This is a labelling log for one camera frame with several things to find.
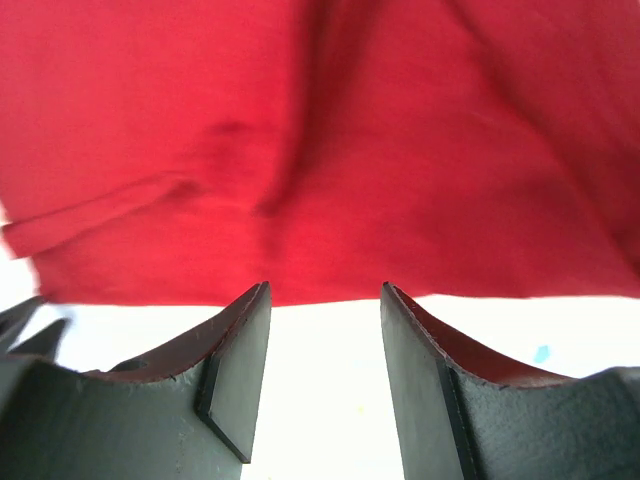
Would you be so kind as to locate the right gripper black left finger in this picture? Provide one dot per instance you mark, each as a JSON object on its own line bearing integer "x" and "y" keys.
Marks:
{"x": 186, "y": 409}

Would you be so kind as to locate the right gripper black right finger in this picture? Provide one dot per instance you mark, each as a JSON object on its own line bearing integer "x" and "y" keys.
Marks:
{"x": 465, "y": 411}

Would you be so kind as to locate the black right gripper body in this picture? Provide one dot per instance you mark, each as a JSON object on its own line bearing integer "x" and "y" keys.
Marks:
{"x": 32, "y": 328}

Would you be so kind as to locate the dark red t-shirt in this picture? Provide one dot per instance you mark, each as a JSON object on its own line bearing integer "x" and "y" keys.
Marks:
{"x": 177, "y": 152}

